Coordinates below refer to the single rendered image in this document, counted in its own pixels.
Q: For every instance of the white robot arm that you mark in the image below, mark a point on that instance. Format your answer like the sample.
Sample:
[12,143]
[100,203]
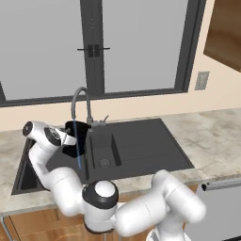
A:
[100,200]

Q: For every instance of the grey dishwasher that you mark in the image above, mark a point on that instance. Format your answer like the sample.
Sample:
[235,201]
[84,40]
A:
[222,213]

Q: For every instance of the wooden base cupboard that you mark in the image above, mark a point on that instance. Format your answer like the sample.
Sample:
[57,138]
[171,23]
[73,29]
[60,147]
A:
[34,226]

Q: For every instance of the blue water stream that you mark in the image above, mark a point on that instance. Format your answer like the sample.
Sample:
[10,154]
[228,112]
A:
[79,157]

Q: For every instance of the dark grey sink basin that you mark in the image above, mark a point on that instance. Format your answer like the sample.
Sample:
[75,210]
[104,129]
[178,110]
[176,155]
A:
[144,147]

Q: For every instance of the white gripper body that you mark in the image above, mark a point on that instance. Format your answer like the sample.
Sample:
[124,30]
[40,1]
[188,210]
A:
[68,139]

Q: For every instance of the grey curved sink faucet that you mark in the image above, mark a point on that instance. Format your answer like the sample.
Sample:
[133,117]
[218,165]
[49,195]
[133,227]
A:
[88,103]

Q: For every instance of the grey wall outlet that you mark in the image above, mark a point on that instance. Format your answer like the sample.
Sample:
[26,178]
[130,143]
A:
[201,80]

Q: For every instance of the wooden wall cupboard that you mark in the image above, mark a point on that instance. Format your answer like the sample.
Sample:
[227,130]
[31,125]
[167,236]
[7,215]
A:
[226,31]

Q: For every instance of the dark grey framed window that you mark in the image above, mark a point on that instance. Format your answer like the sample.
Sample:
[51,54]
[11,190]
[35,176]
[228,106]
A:
[94,31]

